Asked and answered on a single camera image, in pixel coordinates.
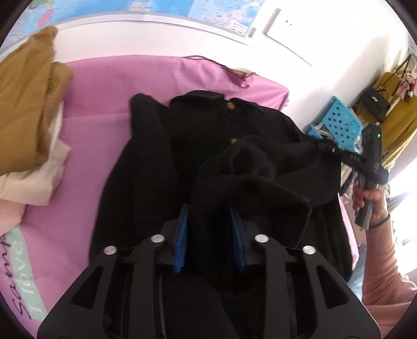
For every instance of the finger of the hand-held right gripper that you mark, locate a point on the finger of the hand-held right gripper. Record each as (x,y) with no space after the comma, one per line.
(338,154)

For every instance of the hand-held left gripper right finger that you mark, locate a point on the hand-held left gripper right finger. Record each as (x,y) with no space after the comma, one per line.
(237,238)

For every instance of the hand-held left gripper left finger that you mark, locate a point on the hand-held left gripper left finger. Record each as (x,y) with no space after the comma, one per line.
(181,238)

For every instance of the black coat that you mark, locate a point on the black coat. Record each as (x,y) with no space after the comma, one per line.
(195,146)

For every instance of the person's right forearm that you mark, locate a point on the person's right forearm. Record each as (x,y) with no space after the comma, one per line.
(384,267)

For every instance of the person's right hand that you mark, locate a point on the person's right hand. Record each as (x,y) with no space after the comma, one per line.
(378,203)

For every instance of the blue perforated plastic basket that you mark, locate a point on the blue perforated plastic basket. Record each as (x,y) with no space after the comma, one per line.
(342,120)

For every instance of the mustard hanging garment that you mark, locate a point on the mustard hanging garment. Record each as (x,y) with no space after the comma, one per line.
(400,124)

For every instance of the black handbag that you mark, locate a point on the black handbag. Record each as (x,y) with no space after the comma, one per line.
(374,104)

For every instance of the small plush toy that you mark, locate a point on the small plush toy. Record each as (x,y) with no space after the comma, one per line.
(409,81)

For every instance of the cream garment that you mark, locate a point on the cream garment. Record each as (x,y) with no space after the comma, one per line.
(32,185)

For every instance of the pink bed sheet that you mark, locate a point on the pink bed sheet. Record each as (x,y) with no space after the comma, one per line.
(97,97)

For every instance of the pale pink folded garment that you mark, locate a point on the pale pink folded garment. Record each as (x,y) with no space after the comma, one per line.
(8,215)

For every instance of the brown garment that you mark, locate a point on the brown garment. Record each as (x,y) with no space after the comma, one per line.
(22,97)

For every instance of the white wall socket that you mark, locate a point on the white wall socket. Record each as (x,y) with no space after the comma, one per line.
(295,40)
(277,27)

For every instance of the colourful wall map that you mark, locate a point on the colourful wall map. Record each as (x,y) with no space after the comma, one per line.
(97,9)

